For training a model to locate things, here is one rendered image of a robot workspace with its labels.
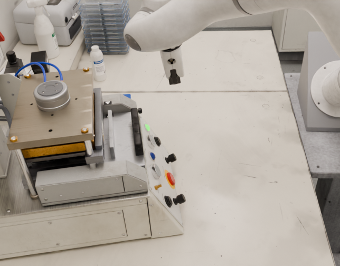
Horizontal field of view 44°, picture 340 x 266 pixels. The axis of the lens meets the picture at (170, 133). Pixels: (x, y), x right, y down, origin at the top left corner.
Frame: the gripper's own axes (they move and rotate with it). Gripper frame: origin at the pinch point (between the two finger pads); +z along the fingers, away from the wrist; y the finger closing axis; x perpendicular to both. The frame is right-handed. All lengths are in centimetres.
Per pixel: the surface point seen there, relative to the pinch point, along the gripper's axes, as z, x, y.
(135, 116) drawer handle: -0.5, 11.5, -11.1
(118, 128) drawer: 3.1, 16.9, -11.5
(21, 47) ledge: 42, 65, 64
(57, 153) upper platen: -9.3, 29.1, -23.3
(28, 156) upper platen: -10.2, 35.7, -23.4
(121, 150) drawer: 0.3, 16.0, -19.8
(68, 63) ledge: 39, 42, 47
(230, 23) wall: 162, -53, 172
